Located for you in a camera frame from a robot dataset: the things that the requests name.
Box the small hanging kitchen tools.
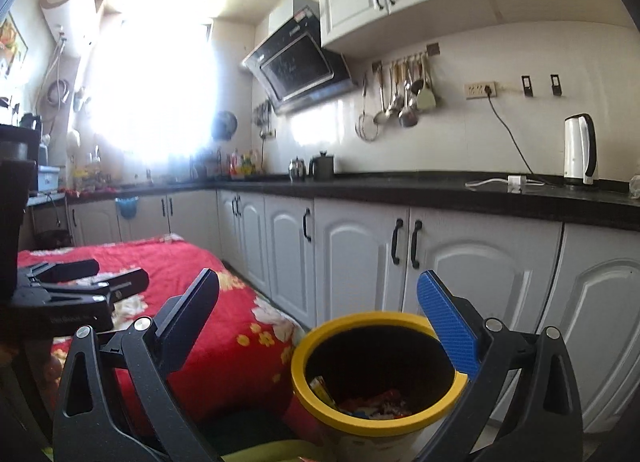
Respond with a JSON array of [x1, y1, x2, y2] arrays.
[[252, 99, 273, 130]]

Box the wall utensil rail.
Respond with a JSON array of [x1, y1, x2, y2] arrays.
[[371, 43, 441, 70]]

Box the pale spatula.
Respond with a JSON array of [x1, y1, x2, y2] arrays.
[[417, 57, 437, 110]]

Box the wire mesh strainer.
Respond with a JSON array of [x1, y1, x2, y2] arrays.
[[355, 74, 381, 143]]

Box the black range hood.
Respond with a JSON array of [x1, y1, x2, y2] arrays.
[[242, 0, 357, 115]]

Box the dark countertop rack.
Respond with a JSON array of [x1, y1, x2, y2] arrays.
[[189, 149, 222, 178]]

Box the steel ladle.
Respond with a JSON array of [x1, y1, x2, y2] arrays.
[[385, 62, 405, 118], [374, 64, 391, 125], [397, 62, 420, 129]]

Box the black power cable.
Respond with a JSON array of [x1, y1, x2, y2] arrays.
[[485, 91, 536, 175]]

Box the black kitchen countertop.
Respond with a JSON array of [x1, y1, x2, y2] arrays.
[[65, 169, 640, 233]]

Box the steel spoon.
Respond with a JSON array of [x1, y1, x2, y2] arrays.
[[405, 59, 423, 95]]

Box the fruit wall picture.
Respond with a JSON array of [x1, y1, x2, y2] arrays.
[[0, 12, 28, 78]]

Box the grey plastic box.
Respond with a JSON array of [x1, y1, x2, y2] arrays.
[[37, 164, 67, 191]]

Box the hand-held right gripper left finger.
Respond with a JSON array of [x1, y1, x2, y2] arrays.
[[52, 268, 223, 462]]

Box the person's yellow-green garment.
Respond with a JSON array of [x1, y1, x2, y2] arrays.
[[220, 439, 326, 462]]

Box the white electric kettle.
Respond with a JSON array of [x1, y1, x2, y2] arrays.
[[563, 113, 599, 186]]

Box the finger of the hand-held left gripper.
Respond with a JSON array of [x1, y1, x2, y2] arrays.
[[97, 268, 151, 305], [17, 258, 101, 288]]

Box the white base cabinets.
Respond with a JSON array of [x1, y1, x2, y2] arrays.
[[65, 187, 640, 443]]

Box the small blue wall fan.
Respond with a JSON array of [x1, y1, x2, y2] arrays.
[[211, 111, 238, 140]]

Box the yellow-rimmed waste bin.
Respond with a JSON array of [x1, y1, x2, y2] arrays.
[[291, 311, 471, 462]]

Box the red plastic bag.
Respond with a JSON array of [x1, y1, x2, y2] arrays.
[[340, 388, 416, 418]]

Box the white water heater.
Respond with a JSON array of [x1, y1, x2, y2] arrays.
[[40, 0, 96, 60]]

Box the dark lidded pot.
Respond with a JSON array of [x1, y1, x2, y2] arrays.
[[309, 149, 336, 180]]

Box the white charger with cable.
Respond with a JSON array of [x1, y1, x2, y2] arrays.
[[465, 173, 546, 193]]

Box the person's black clothing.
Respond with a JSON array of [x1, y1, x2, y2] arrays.
[[197, 409, 321, 462]]

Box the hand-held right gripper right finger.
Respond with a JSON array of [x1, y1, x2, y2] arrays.
[[412, 269, 584, 462]]

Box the cluster of condiment bottles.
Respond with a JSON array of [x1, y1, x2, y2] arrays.
[[227, 148, 263, 178]]

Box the bright window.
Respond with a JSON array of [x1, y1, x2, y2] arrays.
[[92, 0, 218, 165]]

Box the red floral tablecloth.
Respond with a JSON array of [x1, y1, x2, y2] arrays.
[[17, 233, 308, 443]]

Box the coiled shower hose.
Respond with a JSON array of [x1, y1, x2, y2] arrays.
[[44, 79, 70, 108]]

